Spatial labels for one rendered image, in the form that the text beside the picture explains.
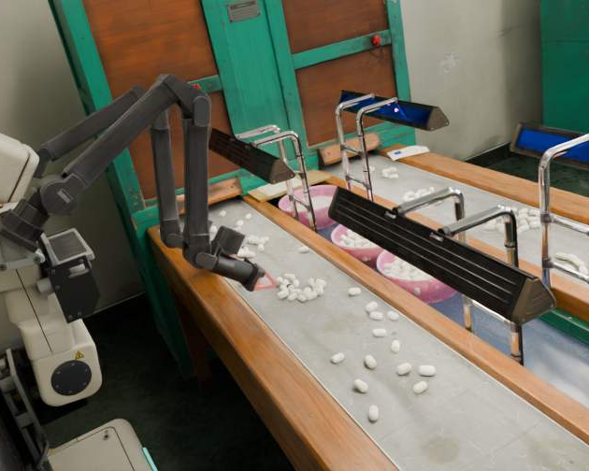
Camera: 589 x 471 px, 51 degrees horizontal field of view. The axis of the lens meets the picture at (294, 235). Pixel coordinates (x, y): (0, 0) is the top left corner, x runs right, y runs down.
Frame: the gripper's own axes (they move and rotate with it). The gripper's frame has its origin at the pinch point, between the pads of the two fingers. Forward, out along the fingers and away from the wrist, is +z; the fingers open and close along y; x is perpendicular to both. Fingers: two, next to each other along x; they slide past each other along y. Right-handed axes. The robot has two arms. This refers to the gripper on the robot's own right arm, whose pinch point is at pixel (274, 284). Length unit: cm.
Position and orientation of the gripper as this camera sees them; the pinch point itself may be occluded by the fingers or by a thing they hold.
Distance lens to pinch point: 170.5
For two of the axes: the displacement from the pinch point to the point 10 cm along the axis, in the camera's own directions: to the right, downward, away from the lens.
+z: 7.9, 3.4, 5.0
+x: -4.4, 9.0, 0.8
